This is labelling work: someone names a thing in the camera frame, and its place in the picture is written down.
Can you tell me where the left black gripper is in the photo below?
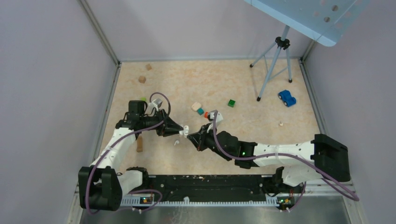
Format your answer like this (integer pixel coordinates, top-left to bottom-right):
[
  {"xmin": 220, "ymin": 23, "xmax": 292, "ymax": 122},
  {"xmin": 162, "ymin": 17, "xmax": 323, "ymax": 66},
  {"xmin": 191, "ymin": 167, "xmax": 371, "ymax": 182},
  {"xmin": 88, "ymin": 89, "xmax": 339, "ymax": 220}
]
[{"xmin": 140, "ymin": 108, "xmax": 183, "ymax": 137}]

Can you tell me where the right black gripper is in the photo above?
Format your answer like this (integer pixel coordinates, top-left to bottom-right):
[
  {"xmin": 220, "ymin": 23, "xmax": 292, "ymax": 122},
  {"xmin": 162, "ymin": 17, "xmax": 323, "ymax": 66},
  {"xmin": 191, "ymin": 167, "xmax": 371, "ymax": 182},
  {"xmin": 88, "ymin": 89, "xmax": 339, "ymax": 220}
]
[{"xmin": 187, "ymin": 123, "xmax": 233, "ymax": 161}]

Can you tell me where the purple cable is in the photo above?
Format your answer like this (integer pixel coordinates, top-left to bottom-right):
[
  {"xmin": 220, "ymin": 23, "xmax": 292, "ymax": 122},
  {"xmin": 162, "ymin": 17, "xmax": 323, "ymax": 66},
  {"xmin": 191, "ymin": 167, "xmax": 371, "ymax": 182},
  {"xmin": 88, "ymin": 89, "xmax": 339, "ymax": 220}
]
[
  {"xmin": 209, "ymin": 110, "xmax": 360, "ymax": 211},
  {"xmin": 85, "ymin": 92, "xmax": 171, "ymax": 216}
]

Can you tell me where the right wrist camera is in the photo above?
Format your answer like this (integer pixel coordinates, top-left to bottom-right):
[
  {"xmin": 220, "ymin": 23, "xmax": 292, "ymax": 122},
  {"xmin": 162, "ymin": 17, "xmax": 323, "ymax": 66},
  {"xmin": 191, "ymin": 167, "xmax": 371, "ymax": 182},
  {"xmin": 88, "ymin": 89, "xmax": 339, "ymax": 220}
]
[{"xmin": 207, "ymin": 110, "xmax": 224, "ymax": 132}]

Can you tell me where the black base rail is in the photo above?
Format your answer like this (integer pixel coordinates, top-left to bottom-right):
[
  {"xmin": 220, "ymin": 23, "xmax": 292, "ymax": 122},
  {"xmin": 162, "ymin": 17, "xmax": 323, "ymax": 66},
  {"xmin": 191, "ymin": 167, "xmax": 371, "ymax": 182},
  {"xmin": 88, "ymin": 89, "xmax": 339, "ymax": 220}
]
[{"xmin": 133, "ymin": 175, "xmax": 305, "ymax": 205}]

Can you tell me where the near wooden cube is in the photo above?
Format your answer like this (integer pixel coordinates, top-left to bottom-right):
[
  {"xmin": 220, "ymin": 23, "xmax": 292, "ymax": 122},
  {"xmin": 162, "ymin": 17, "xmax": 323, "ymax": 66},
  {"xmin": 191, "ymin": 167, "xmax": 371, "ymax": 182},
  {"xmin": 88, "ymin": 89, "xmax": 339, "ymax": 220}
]
[{"xmin": 138, "ymin": 76, "xmax": 147, "ymax": 84}]

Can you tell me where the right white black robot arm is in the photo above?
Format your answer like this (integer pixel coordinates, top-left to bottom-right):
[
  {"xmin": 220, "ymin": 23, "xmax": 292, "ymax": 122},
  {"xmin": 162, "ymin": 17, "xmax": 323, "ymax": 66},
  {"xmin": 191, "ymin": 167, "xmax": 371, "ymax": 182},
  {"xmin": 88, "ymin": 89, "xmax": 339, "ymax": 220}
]
[{"xmin": 187, "ymin": 124, "xmax": 351, "ymax": 192}]

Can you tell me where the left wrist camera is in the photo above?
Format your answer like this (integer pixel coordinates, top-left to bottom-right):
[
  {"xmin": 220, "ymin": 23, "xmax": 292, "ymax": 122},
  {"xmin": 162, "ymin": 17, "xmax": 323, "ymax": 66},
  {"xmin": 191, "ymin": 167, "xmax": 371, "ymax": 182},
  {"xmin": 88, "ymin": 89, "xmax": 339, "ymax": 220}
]
[{"xmin": 148, "ymin": 98, "xmax": 163, "ymax": 112}]

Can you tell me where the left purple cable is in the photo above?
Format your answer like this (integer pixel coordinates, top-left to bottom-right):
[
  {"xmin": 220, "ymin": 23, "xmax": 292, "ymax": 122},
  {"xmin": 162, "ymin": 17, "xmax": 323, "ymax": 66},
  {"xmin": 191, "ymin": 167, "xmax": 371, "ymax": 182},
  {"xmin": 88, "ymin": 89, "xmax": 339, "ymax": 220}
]
[{"xmin": 85, "ymin": 92, "xmax": 171, "ymax": 216}]

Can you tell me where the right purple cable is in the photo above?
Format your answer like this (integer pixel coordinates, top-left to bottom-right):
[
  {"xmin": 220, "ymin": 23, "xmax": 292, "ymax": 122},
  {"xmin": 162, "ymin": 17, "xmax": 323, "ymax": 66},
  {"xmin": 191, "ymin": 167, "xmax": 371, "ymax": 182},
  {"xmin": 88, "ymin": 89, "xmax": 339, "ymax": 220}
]
[{"xmin": 209, "ymin": 110, "xmax": 360, "ymax": 211}]

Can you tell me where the wooden arch block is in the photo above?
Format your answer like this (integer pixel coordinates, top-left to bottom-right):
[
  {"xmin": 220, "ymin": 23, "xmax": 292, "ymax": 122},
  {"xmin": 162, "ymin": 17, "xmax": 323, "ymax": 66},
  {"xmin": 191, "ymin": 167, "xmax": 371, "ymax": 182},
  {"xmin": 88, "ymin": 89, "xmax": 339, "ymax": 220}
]
[{"xmin": 136, "ymin": 136, "xmax": 143, "ymax": 153}]

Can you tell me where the light blue perforated panel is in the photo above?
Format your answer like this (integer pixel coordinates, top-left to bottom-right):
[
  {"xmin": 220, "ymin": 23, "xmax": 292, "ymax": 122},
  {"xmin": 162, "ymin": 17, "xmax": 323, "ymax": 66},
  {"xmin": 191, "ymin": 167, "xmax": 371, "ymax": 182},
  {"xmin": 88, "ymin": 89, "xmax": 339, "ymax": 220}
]
[{"xmin": 246, "ymin": 0, "xmax": 370, "ymax": 47}]

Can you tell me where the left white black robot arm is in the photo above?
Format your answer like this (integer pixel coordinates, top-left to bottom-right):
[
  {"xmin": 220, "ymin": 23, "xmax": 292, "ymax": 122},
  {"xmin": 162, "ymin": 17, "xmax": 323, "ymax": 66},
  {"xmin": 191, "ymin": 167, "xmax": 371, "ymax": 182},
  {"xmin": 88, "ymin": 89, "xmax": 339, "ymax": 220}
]
[{"xmin": 78, "ymin": 99, "xmax": 188, "ymax": 211}]

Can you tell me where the white earbud charging case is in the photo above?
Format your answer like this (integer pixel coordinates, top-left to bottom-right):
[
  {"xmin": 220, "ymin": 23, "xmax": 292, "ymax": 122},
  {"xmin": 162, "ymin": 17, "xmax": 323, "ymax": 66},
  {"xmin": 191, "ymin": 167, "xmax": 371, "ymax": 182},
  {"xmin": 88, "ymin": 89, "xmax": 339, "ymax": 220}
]
[{"xmin": 179, "ymin": 125, "xmax": 189, "ymax": 138}]

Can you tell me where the grey tripod stand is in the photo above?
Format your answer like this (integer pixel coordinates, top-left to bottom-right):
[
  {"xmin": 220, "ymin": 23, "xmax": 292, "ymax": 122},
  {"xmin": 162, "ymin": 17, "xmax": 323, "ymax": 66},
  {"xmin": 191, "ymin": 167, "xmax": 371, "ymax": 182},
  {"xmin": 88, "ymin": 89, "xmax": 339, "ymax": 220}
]
[{"xmin": 249, "ymin": 25, "xmax": 293, "ymax": 102}]

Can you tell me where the beige rounded block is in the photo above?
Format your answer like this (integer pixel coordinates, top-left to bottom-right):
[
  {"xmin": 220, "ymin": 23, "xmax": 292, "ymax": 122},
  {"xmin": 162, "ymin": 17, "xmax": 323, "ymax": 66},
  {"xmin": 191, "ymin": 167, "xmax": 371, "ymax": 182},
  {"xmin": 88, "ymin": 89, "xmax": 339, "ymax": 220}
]
[{"xmin": 191, "ymin": 102, "xmax": 202, "ymax": 112}]

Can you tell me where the dark green toy brick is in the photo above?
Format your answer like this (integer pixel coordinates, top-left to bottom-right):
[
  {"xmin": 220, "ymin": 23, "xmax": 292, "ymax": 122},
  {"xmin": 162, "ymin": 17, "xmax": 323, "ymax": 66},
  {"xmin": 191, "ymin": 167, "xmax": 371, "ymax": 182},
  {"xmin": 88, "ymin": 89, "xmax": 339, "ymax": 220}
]
[{"xmin": 227, "ymin": 99, "xmax": 236, "ymax": 108}]

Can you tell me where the blue toy car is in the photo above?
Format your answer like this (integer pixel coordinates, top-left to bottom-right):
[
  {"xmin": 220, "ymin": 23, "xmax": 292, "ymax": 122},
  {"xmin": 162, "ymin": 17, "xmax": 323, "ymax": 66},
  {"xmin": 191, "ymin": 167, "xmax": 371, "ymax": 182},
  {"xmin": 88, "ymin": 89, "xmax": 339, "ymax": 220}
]
[{"xmin": 278, "ymin": 90, "xmax": 297, "ymax": 107}]

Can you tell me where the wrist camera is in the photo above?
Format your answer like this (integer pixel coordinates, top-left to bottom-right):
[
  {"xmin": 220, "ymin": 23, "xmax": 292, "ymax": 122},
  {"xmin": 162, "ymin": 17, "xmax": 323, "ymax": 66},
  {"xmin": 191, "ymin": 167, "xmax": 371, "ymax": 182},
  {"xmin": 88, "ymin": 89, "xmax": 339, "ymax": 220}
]
[
  {"xmin": 207, "ymin": 110, "xmax": 224, "ymax": 132},
  {"xmin": 148, "ymin": 98, "xmax": 163, "ymax": 112}
]

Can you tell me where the teal small cube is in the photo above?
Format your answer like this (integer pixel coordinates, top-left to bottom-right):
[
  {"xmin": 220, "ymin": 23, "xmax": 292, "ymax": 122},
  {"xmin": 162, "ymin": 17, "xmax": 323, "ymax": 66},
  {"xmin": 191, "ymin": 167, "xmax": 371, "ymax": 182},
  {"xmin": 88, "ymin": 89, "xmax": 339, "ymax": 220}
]
[{"xmin": 197, "ymin": 108, "xmax": 204, "ymax": 115}]

